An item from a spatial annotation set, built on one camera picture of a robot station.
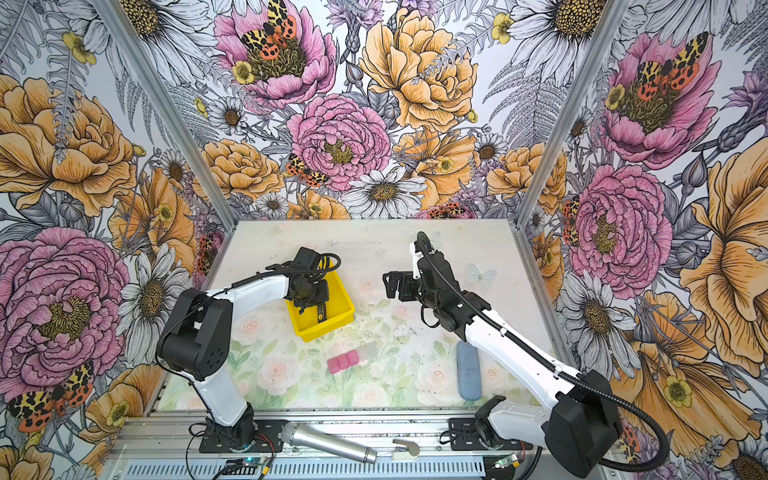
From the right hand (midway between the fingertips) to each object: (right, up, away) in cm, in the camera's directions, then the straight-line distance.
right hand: (400, 285), depth 79 cm
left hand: (-24, -8, +15) cm, 30 cm away
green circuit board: (-34, -40, -8) cm, 54 cm away
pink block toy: (-16, -22, +6) cm, 28 cm away
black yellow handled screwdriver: (-23, -11, +13) cm, 29 cm away
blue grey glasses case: (+19, -22, +4) cm, 29 cm away
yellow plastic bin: (-19, -10, +15) cm, 26 cm away
